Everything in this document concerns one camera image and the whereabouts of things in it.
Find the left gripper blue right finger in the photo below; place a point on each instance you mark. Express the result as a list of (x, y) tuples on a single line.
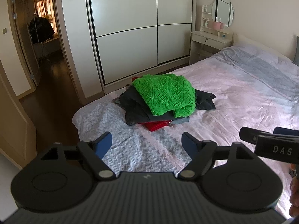
[(193, 147)]

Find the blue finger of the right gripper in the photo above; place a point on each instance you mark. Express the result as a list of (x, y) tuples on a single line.
[(250, 135), (285, 131)]

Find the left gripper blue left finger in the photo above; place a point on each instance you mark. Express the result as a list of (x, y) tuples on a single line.
[(98, 147)]

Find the green knitted sweater vest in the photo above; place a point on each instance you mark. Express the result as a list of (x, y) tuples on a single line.
[(167, 92)]

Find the person right hand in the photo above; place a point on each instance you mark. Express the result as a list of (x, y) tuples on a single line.
[(294, 198)]

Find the grey garment in pile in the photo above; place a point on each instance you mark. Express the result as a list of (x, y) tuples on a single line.
[(140, 116)]

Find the red garment in pile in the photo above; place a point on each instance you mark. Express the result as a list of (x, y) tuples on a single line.
[(151, 126)]

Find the black garment in pile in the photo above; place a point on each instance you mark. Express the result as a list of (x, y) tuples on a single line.
[(204, 100)]

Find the pink grey bed quilt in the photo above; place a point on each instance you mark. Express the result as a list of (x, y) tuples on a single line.
[(208, 143)]

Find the grey pillow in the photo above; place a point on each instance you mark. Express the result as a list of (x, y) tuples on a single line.
[(296, 58)]

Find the wooden door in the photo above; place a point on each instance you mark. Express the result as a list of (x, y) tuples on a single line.
[(18, 133)]

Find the white dressing table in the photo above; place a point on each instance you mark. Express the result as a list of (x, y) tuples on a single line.
[(206, 41)]

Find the pink cup on dresser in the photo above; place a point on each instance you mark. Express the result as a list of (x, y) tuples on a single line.
[(216, 25)]

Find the white sliding wardrobe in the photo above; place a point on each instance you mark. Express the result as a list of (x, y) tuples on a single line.
[(136, 37)]

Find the round vanity mirror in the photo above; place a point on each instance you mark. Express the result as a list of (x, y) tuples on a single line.
[(223, 12)]

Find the dark coat on rack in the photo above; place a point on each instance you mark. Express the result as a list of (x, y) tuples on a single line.
[(40, 30)]

